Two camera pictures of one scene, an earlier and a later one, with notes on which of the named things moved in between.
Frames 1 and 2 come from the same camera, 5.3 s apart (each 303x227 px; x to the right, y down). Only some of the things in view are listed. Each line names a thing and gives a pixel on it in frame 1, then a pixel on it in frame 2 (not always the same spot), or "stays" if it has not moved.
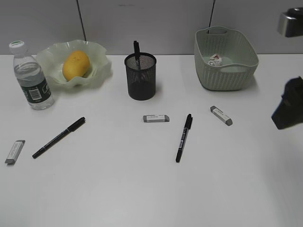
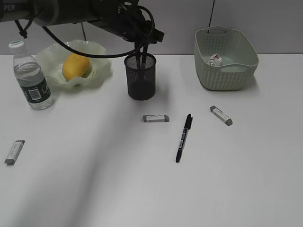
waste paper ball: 215,59 stays
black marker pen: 186,129 stays
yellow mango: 77,64 stays
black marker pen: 81,121 → 145,53
